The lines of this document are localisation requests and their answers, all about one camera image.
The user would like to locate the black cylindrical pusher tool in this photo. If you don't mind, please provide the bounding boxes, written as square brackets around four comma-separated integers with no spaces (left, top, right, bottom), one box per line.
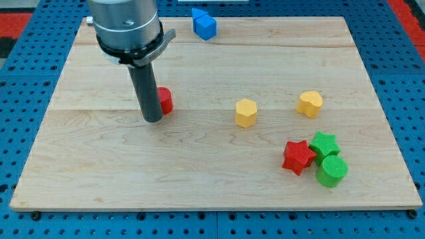
[128,63,163,123]

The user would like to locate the red cylinder block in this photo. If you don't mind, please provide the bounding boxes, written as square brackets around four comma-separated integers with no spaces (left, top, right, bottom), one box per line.
[157,87,174,115]

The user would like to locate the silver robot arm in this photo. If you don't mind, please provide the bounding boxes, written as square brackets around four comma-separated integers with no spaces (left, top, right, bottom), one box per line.
[87,0,176,123]

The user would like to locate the blue cube block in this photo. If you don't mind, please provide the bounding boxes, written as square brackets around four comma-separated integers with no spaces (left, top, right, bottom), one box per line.
[195,15,217,40]

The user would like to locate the wooden board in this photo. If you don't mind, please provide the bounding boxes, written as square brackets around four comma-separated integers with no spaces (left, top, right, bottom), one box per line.
[9,17,422,212]

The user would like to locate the yellow hexagon block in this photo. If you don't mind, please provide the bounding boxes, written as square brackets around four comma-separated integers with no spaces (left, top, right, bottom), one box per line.
[235,98,258,128]

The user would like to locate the yellow heart block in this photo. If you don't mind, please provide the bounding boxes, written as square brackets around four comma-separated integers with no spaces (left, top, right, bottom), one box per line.
[296,91,323,118]

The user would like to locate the red star block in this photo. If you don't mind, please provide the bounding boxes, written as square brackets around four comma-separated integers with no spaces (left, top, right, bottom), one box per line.
[282,140,316,176]

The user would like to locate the green star block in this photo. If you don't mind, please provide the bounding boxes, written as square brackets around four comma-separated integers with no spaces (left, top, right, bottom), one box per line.
[309,131,341,165]

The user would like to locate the green cylinder block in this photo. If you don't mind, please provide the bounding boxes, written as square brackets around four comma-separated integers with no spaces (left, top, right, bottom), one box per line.
[316,155,349,188]

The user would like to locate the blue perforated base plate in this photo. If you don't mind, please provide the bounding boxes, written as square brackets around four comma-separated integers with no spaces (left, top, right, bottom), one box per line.
[1,0,424,238]

